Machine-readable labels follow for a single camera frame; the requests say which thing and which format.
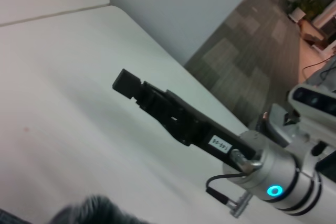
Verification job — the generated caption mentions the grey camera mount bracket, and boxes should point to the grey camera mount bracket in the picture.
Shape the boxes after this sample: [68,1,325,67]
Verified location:
[258,102,311,154]

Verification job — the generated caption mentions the brown cardboard box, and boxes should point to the brown cardboard box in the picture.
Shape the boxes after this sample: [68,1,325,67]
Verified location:
[301,19,327,44]

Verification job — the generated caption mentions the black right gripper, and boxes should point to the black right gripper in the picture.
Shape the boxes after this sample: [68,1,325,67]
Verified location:
[112,68,257,168]

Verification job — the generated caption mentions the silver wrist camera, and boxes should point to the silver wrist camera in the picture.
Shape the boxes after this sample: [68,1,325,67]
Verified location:
[288,84,336,118]

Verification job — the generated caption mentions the blue denim shorts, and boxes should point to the blue denim shorts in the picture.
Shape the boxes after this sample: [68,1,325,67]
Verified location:
[0,194,149,224]

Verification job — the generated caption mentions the dark floor cable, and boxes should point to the dark floor cable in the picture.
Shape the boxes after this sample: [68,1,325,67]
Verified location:
[301,55,336,83]

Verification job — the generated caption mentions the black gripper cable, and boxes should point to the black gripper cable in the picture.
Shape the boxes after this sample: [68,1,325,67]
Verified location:
[205,172,251,219]

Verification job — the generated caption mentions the metal gripper connector plug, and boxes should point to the metal gripper connector plug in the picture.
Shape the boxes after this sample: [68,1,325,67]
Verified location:
[229,148,264,173]

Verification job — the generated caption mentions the white plant pot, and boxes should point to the white plant pot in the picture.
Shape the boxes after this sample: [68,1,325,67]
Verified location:
[290,7,308,24]

